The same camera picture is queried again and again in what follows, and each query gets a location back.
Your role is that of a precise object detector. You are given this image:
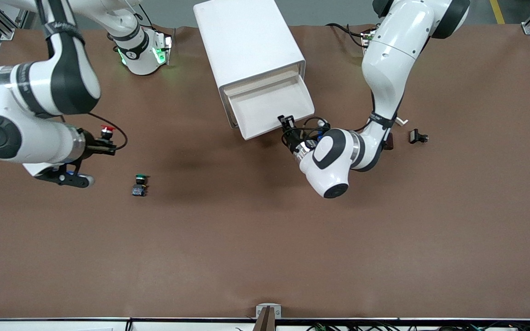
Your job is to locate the brown table cover sheet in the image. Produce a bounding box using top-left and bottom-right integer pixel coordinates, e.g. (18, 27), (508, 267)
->
(0, 24), (530, 320)

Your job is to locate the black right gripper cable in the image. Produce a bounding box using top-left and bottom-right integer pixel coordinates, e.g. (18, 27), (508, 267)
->
(60, 112), (128, 151)

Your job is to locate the green push button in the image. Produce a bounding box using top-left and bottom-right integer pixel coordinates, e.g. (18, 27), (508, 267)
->
(131, 173), (151, 198)

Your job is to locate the black arm base cable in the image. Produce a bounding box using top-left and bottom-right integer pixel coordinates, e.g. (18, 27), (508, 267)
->
(132, 2), (156, 29)
(326, 22), (368, 48)

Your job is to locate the grey metal edge bracket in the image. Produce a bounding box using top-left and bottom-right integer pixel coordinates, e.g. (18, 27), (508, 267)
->
(255, 303), (282, 319)

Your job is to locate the black table edge rail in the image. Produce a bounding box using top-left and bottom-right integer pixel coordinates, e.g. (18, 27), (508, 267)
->
(0, 316), (530, 322)

